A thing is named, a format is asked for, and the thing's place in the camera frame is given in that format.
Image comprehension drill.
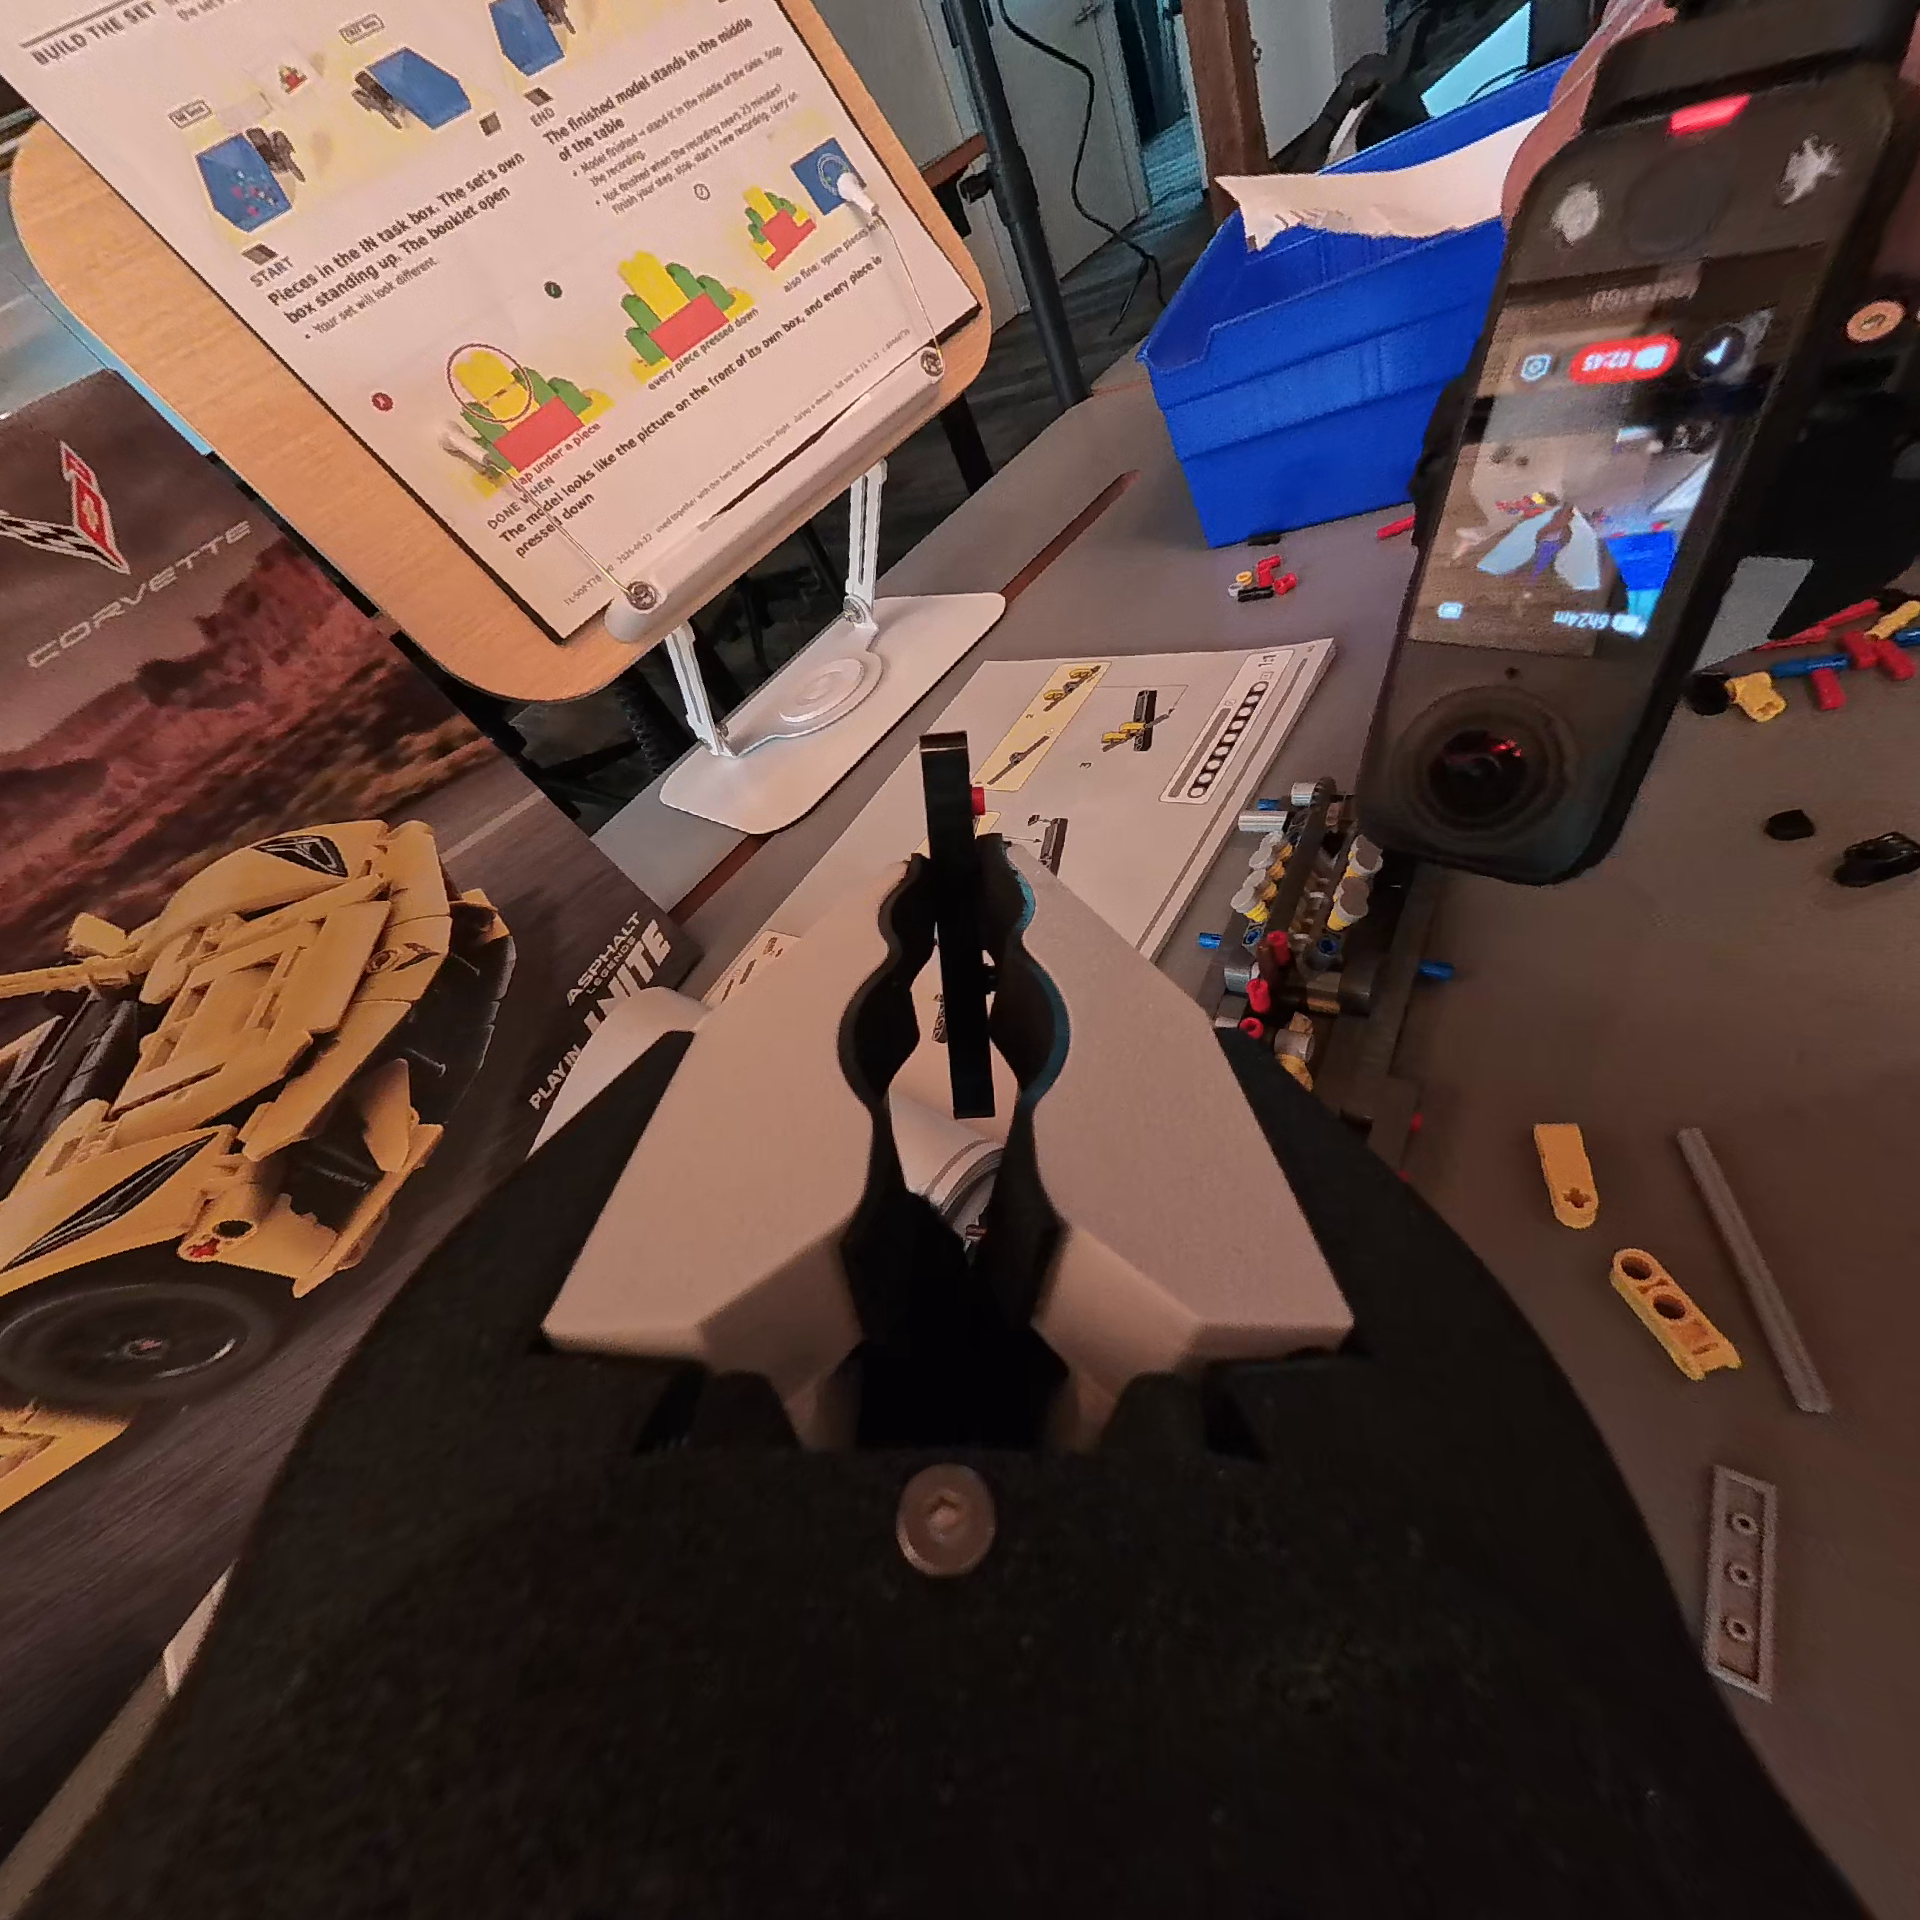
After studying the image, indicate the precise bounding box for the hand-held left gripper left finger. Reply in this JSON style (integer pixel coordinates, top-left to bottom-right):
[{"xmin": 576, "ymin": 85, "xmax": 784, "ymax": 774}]
[{"xmin": 544, "ymin": 857, "xmax": 963, "ymax": 1453}]

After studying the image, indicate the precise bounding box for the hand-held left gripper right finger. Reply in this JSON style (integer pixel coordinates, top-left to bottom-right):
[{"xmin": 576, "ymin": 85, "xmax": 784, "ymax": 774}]
[{"xmin": 978, "ymin": 844, "xmax": 1355, "ymax": 1453}]

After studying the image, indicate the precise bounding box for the black lego beam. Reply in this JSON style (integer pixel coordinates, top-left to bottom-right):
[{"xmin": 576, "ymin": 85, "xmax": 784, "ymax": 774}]
[{"xmin": 918, "ymin": 732, "xmax": 1004, "ymax": 1121}]

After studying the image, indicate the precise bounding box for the partly built lego chassis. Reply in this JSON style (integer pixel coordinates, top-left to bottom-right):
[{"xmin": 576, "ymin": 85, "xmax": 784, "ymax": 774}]
[{"xmin": 1200, "ymin": 774, "xmax": 1456, "ymax": 1097}]

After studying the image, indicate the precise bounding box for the yellow lego connector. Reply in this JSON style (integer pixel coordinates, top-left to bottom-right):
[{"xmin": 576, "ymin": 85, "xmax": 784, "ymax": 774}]
[{"xmin": 1609, "ymin": 1249, "xmax": 1745, "ymax": 1378}]

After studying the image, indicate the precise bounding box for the yellow car set box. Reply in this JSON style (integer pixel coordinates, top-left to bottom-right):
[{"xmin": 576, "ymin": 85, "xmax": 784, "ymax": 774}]
[{"xmin": 0, "ymin": 373, "xmax": 705, "ymax": 1517}]

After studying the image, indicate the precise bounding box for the grey lego axle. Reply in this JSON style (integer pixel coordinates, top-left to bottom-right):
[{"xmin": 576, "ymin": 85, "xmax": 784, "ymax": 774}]
[{"xmin": 1675, "ymin": 1126, "xmax": 1835, "ymax": 1414}]

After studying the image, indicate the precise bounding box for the grey lego plate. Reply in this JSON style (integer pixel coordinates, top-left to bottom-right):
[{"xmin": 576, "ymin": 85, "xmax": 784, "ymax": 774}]
[{"xmin": 1705, "ymin": 1466, "xmax": 1778, "ymax": 1701}]

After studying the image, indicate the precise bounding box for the open instruction booklet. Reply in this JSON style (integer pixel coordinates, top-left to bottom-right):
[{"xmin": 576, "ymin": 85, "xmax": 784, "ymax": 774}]
[{"xmin": 525, "ymin": 640, "xmax": 1337, "ymax": 1157}]

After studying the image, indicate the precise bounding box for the blue plastic bin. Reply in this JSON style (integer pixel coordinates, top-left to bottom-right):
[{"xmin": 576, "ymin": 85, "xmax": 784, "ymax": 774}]
[{"xmin": 1137, "ymin": 53, "xmax": 1578, "ymax": 549}]

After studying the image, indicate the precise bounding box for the white crumpled paper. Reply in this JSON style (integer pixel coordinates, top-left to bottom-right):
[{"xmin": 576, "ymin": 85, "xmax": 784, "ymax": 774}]
[{"xmin": 1216, "ymin": 112, "xmax": 1547, "ymax": 250}]

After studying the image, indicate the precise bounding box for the black metal pole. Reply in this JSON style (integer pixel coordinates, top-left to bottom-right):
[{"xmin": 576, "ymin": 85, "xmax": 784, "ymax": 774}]
[{"xmin": 952, "ymin": 0, "xmax": 1089, "ymax": 408}]

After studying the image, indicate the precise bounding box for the wooden board document stand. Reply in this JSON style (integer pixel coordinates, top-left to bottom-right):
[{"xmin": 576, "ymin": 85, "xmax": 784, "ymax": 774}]
[{"xmin": 8, "ymin": 0, "xmax": 1009, "ymax": 834}]

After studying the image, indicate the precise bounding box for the printed instruction sheet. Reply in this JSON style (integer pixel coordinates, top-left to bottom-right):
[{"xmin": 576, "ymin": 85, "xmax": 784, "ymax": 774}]
[{"xmin": 0, "ymin": 0, "xmax": 986, "ymax": 645}]

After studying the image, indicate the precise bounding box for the wooden post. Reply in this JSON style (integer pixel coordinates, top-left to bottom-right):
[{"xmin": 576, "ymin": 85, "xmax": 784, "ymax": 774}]
[{"xmin": 1177, "ymin": 0, "xmax": 1274, "ymax": 184}]

